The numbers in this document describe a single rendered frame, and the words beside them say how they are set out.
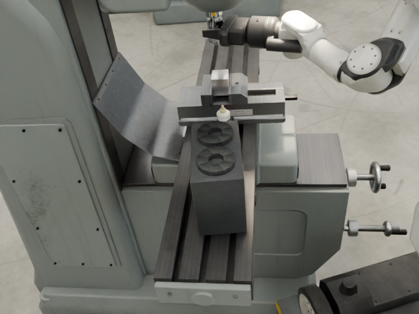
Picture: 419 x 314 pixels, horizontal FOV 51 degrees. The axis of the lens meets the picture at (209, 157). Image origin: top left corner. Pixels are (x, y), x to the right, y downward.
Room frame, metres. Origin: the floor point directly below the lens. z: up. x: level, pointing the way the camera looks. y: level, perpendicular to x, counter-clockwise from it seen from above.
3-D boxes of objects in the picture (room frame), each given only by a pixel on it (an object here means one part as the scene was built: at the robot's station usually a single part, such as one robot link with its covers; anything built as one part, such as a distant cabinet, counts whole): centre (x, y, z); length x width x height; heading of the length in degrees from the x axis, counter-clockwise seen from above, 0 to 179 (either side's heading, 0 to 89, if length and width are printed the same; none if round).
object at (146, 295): (1.27, 0.18, 0.10); 1.20 x 0.60 x 0.20; 80
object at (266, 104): (1.22, -0.09, 0.99); 0.35 x 0.15 x 0.11; 82
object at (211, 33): (1.19, -0.05, 1.23); 0.06 x 0.02 x 0.03; 66
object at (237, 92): (1.22, -0.12, 1.02); 0.12 x 0.06 x 0.04; 172
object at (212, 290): (1.17, -0.06, 0.90); 1.24 x 0.23 x 0.08; 170
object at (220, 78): (1.23, -0.06, 1.05); 0.06 x 0.05 x 0.06; 172
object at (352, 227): (0.99, -0.56, 0.51); 0.22 x 0.06 x 0.06; 80
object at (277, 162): (1.22, -0.06, 0.79); 0.50 x 0.35 x 0.12; 80
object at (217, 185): (0.82, -0.02, 1.03); 0.22 x 0.12 x 0.20; 176
